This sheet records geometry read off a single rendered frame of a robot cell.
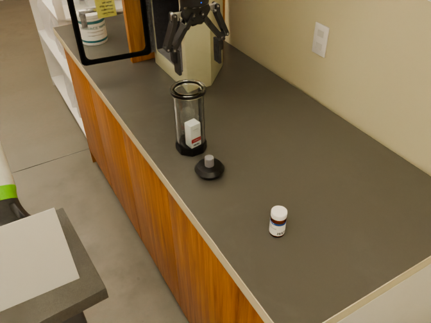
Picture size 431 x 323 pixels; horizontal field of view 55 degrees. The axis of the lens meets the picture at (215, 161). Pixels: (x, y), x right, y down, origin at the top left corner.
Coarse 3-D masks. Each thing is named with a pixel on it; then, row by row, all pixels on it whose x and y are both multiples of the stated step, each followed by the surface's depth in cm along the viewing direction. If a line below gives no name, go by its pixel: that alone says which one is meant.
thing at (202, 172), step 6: (210, 156) 124; (198, 162) 127; (204, 162) 127; (210, 162) 124; (216, 162) 127; (198, 168) 125; (204, 168) 125; (210, 168) 125; (216, 168) 125; (222, 168) 126; (198, 174) 125; (204, 174) 124; (210, 174) 123; (216, 174) 124; (210, 180) 126
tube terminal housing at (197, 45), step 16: (208, 16) 154; (192, 32) 154; (208, 32) 157; (192, 48) 158; (208, 48) 161; (160, 64) 184; (192, 64) 162; (208, 64) 165; (176, 80) 174; (208, 80) 170
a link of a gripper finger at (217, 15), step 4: (216, 4) 108; (216, 8) 108; (216, 12) 109; (220, 12) 109; (216, 16) 111; (220, 16) 110; (216, 20) 113; (220, 20) 111; (220, 24) 112; (224, 24) 112; (220, 28) 115; (224, 28) 113; (224, 32) 114; (228, 32) 114
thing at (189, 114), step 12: (180, 84) 128; (192, 84) 128; (204, 84) 126; (180, 96) 121; (192, 96) 121; (180, 108) 125; (192, 108) 124; (180, 120) 128; (192, 120) 127; (204, 120) 132; (180, 132) 131; (192, 132) 130; (204, 132) 134; (180, 144) 134; (192, 144) 133
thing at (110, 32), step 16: (80, 0) 160; (96, 0) 163; (112, 0) 165; (128, 0) 167; (96, 16) 166; (112, 16) 169; (128, 16) 171; (80, 32) 167; (96, 32) 170; (112, 32) 172; (128, 32) 175; (96, 48) 174; (112, 48) 176; (128, 48) 179
